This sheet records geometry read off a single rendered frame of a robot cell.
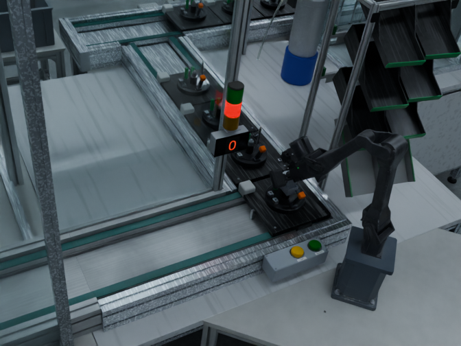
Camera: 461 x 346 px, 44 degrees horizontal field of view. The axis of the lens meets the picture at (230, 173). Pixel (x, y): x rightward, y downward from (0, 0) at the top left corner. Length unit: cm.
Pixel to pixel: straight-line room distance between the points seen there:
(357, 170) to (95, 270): 96
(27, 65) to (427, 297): 148
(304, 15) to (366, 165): 85
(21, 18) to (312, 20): 182
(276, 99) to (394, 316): 120
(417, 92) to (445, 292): 68
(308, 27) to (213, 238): 117
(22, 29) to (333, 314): 129
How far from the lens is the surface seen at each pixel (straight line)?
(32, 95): 109
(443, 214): 236
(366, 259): 179
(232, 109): 174
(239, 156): 210
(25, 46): 103
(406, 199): 235
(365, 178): 210
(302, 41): 271
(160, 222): 192
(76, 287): 179
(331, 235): 200
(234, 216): 200
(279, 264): 183
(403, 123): 210
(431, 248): 220
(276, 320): 183
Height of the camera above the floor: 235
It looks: 42 degrees down
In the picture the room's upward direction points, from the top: 9 degrees clockwise
